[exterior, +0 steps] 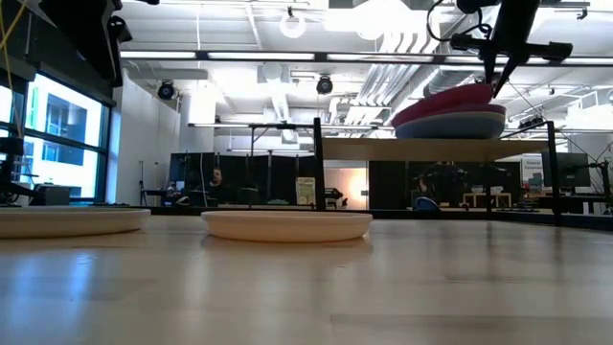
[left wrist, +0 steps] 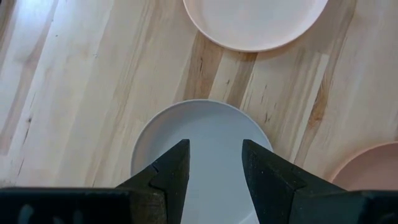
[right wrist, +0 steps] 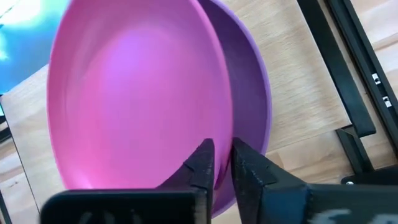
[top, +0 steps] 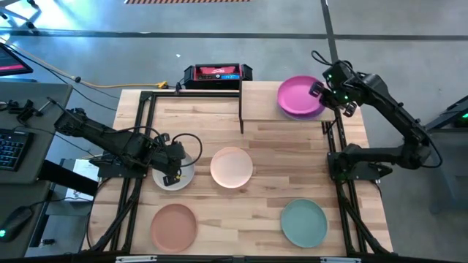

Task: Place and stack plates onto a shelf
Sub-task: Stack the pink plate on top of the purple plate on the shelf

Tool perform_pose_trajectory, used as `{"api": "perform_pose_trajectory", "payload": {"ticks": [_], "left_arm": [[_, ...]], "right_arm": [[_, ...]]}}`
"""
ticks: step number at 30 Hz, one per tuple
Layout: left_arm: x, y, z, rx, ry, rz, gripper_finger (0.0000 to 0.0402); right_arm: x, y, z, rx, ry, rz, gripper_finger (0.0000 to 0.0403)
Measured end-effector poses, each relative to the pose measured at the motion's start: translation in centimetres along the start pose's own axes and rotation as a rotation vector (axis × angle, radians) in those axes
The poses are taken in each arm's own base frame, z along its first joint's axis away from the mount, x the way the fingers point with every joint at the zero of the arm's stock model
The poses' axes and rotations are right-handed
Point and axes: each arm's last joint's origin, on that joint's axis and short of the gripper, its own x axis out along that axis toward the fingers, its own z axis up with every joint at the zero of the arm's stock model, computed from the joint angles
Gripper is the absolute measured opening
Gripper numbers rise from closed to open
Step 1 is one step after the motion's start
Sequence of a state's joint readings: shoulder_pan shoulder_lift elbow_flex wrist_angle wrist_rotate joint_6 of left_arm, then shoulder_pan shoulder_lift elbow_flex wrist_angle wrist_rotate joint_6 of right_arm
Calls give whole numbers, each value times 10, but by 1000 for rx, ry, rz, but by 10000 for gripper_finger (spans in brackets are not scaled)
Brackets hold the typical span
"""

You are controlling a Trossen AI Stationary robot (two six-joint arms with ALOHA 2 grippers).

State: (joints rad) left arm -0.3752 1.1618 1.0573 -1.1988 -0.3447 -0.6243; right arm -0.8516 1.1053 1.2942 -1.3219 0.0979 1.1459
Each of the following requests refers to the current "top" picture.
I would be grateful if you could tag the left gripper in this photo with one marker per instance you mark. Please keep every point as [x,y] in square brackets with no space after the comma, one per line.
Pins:
[170,159]

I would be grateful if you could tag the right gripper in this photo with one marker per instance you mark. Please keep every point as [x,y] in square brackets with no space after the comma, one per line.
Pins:
[340,93]

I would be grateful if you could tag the grey plate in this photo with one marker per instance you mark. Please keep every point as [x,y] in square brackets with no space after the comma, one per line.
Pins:
[186,179]

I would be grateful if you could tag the purple plate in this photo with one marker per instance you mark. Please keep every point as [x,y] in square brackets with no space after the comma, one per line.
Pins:
[301,118]

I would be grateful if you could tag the magenta plate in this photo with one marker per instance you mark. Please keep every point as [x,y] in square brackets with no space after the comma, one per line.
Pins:
[296,95]

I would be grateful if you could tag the pale peach plate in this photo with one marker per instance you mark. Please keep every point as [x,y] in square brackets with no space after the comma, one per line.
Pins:
[231,167]

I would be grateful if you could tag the terracotta plate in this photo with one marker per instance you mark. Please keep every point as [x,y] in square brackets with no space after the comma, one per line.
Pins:
[173,228]

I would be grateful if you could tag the teal plate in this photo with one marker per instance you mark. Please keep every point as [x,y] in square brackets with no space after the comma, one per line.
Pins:
[304,223]

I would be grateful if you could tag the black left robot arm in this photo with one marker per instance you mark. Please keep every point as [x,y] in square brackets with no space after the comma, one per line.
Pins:
[102,133]

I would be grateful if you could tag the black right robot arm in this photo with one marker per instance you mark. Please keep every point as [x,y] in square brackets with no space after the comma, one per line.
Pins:
[391,106]

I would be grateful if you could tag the wooden shelf with black legs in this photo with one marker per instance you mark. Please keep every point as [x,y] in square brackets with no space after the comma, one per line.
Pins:
[259,102]

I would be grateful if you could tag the white paper sheet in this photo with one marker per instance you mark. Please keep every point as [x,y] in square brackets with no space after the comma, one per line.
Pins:
[87,168]

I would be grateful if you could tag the red and black power station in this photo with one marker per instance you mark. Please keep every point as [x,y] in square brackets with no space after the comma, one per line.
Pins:
[217,73]

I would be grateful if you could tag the black bar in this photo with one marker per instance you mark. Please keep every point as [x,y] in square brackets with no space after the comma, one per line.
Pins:
[66,177]

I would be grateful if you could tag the dark metal stand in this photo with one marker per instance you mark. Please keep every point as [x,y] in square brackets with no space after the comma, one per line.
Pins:
[451,111]

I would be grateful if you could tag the grey desk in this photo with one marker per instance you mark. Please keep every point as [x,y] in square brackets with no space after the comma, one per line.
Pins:
[22,193]
[44,153]

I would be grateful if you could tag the small black adapter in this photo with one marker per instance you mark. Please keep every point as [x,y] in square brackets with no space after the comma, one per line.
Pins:
[47,242]

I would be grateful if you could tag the black clamp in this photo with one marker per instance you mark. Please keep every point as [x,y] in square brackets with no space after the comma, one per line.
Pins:
[25,111]

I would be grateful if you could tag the backlit black keyboard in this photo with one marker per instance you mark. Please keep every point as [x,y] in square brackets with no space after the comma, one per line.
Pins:
[12,149]

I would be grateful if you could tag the black computer mouse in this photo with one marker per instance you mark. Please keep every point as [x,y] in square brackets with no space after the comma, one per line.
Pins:
[16,221]

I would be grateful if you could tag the computer monitor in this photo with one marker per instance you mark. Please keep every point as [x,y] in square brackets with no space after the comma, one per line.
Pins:
[11,62]

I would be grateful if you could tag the chair base with casters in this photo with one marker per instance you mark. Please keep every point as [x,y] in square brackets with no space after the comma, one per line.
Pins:
[31,25]

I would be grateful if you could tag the black aluminium table frame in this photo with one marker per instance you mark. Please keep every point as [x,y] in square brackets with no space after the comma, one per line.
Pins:
[219,94]

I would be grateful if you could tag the silver bracket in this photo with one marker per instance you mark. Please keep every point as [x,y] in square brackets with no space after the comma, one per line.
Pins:
[135,259]
[340,260]

